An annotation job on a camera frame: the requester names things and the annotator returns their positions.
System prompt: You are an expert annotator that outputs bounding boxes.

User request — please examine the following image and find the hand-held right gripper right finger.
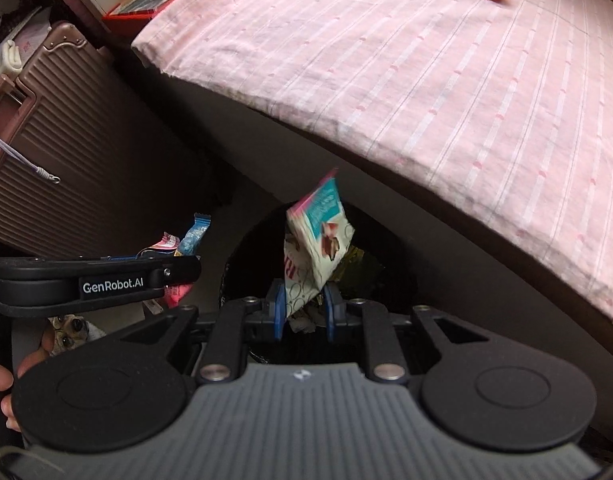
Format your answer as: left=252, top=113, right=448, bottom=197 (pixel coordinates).
left=324, top=284, right=490, bottom=385

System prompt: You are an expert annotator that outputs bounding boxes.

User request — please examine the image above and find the white cloth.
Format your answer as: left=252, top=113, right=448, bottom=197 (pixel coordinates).
left=0, top=40, right=24, bottom=86

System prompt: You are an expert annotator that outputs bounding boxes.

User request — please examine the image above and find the brown suitcase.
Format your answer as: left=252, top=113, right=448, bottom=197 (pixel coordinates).
left=0, top=20, right=222, bottom=261

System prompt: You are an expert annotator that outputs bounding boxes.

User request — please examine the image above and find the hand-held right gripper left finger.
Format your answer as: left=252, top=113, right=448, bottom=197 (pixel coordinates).
left=116, top=280, right=287, bottom=385

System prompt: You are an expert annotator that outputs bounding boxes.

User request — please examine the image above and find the blue white candy wrapper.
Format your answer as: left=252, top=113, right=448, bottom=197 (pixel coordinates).
left=174, top=212, right=213, bottom=258

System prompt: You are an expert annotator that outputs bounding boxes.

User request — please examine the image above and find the white luggage strap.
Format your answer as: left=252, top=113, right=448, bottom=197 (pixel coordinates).
left=0, top=130, right=62, bottom=186

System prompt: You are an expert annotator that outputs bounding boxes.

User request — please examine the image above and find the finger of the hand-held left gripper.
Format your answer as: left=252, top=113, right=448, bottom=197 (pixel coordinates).
left=161, top=255, right=203, bottom=290

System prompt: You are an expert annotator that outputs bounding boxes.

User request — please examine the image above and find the black trash bin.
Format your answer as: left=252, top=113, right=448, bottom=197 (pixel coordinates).
left=219, top=200, right=412, bottom=366

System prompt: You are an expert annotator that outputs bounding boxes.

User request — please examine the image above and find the small tan dog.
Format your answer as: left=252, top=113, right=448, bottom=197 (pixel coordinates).
left=46, top=312, right=107, bottom=356

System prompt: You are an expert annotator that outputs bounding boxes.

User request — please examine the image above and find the pink teal snack wrapper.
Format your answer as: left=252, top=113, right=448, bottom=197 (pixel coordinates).
left=284, top=167, right=357, bottom=321

